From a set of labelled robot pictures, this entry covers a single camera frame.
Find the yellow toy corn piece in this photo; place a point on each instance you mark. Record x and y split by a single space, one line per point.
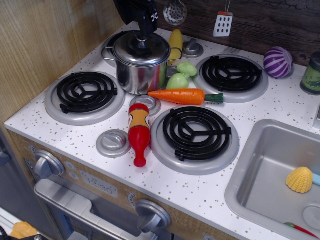
300 180

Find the metal sink basin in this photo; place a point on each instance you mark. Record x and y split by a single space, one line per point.
257 190

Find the red toy chili pepper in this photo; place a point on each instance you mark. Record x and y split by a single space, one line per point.
294 226

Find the stove burner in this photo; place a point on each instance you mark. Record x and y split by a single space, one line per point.
194 140
238 78
107 48
84 98

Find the hanging toy spatula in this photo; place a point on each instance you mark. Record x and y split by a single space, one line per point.
223 22

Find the green toy vegetable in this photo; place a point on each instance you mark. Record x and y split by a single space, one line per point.
180 80

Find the grey stovetop knob middle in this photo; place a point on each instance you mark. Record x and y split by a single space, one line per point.
153 104

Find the oven knob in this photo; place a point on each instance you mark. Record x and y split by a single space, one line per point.
151 216
47 165

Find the grey stovetop knob back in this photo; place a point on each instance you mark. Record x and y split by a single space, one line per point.
192 49

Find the steel cooking pot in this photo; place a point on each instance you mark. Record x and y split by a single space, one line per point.
141 80

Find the red toy ketchup bottle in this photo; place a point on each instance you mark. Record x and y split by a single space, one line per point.
139 133

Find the orange toy carrot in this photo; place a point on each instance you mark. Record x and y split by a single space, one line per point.
187 96

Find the orange object with black cable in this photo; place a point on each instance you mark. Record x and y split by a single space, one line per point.
21 231

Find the back left stove burner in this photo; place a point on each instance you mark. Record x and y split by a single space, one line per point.
107 48

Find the light blue toy item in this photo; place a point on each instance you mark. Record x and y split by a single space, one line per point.
315 177

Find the front right stove burner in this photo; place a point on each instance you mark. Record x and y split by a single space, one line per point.
194 140

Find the green toy can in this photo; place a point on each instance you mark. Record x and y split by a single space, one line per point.
310 82

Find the grey stovetop knob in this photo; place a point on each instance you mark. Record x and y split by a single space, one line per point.
153 104
113 143
192 49

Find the purple striped toy onion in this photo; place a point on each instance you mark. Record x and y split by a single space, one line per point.
278 62

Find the hanging metal strainer ladle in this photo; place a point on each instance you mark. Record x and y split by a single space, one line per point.
175 12

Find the back right stove burner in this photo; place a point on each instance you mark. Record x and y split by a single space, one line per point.
238 78

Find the front left stove burner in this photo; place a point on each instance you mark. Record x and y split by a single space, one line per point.
84 98

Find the grey oven door handle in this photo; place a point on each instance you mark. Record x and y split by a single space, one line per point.
79 208

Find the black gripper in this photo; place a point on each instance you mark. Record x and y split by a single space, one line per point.
143 11

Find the right oven knob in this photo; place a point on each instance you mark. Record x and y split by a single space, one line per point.
151 216

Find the grey stovetop knob front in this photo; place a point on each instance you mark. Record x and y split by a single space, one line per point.
113 143

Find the steel pot lid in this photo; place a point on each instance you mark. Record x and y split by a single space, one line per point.
138 51

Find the left oven knob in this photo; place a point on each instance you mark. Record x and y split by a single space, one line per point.
47 165

